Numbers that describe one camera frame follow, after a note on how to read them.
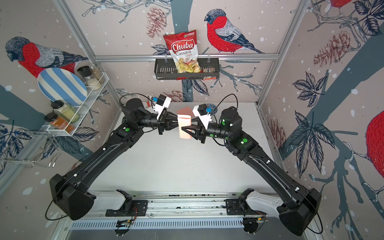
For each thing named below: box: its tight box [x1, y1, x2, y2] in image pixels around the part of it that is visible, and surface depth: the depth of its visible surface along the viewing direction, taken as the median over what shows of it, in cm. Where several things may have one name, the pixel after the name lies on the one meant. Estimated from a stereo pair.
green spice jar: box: [50, 100, 80, 124], surface depth 67 cm
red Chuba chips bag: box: [163, 29, 201, 74], surface depth 83 cm
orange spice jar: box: [44, 112, 76, 134], surface depth 63 cm
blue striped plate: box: [37, 67, 88, 107], surface depth 72 cm
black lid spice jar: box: [77, 65, 102, 91], surface depth 82 cm
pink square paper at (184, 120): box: [177, 114, 193, 139], surface depth 58 cm
